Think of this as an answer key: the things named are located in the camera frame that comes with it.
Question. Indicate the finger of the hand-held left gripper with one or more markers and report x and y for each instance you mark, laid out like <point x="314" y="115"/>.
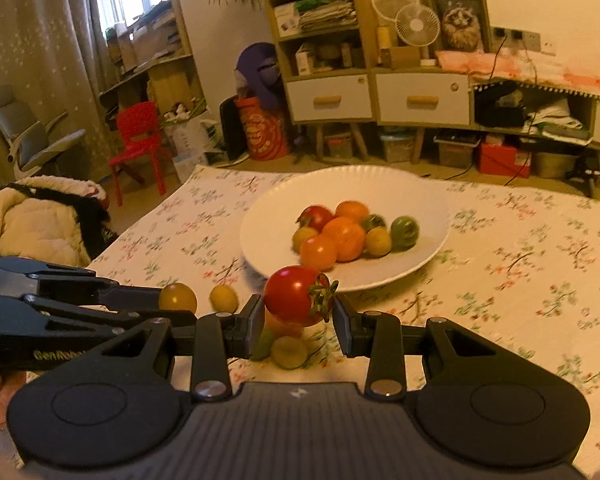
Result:
<point x="70" y="285"/>
<point x="70" y="322"/>

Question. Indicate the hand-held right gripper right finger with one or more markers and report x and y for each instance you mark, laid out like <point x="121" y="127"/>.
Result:
<point x="344" y="330"/>

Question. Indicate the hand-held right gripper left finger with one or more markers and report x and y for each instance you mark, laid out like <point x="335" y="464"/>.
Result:
<point x="252" y="327"/>

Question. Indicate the light green tomato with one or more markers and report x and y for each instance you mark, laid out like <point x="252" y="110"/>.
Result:
<point x="262" y="346"/>
<point x="405" y="231"/>
<point x="289" y="351"/>

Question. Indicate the orange tomato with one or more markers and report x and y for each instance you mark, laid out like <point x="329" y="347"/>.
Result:
<point x="319" y="252"/>
<point x="285" y="330"/>

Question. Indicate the small pale yellow fruit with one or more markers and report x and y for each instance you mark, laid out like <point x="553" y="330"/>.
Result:
<point x="223" y="298"/>

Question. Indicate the large red tomato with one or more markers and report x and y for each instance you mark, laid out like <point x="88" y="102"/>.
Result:
<point x="292" y="295"/>

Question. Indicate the olive brown tomato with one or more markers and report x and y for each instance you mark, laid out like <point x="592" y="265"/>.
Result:
<point x="177" y="297"/>

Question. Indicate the dark green tomato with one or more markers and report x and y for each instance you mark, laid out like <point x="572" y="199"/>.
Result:
<point x="373" y="221"/>

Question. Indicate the small red tomato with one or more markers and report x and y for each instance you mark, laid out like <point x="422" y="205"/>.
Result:
<point x="316" y="216"/>

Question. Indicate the white plate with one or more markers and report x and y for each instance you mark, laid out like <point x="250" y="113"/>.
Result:
<point x="275" y="210"/>

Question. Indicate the person's left hand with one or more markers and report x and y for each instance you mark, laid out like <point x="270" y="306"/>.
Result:
<point x="0" y="400"/>

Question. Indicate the cream jacket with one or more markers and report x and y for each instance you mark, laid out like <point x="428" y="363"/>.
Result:
<point x="30" y="225"/>

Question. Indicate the grey office chair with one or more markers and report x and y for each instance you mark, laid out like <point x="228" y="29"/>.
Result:
<point x="30" y="135"/>

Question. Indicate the red plastic chair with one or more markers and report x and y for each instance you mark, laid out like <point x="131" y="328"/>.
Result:
<point x="137" y="135"/>

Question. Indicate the floral tablecloth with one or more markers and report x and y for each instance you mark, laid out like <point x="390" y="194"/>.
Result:
<point x="505" y="285"/>

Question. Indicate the white bag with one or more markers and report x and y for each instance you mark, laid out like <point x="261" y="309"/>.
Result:
<point x="192" y="150"/>

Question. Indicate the clear storage box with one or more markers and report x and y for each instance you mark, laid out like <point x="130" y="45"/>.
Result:
<point x="397" y="149"/>
<point x="455" y="152"/>

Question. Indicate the orange printed bucket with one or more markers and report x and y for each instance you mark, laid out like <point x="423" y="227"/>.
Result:
<point x="262" y="132"/>

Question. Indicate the black flat panel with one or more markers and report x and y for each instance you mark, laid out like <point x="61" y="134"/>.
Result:
<point x="229" y="130"/>

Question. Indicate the wooden bookshelf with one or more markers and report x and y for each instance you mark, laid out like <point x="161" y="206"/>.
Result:
<point x="165" y="75"/>

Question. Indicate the red storage box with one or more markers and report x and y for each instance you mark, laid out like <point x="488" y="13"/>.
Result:
<point x="502" y="160"/>

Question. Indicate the white cabinet drawer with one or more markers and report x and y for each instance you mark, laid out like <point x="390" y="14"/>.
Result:
<point x="327" y="97"/>
<point x="422" y="97"/>

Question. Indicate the patterned curtain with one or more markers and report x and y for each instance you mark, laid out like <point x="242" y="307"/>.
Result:
<point x="35" y="35"/>

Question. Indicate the purple plush toy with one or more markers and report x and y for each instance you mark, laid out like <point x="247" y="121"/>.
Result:
<point x="257" y="70"/>

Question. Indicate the black bag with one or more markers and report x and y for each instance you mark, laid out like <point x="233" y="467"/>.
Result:
<point x="497" y="110"/>

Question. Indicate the wooden cabinet with shelves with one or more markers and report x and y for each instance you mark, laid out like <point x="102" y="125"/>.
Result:
<point x="365" y="60"/>

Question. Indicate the small white fan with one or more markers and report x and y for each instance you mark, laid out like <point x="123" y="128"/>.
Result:
<point x="418" y="25"/>

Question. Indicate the pink cloth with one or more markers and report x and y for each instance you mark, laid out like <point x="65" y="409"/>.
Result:
<point x="530" y="70"/>

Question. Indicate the framed animal picture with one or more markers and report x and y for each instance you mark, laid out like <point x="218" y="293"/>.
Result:
<point x="460" y="17"/>

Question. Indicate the wall socket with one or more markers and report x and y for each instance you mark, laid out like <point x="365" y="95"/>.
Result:
<point x="515" y="37"/>

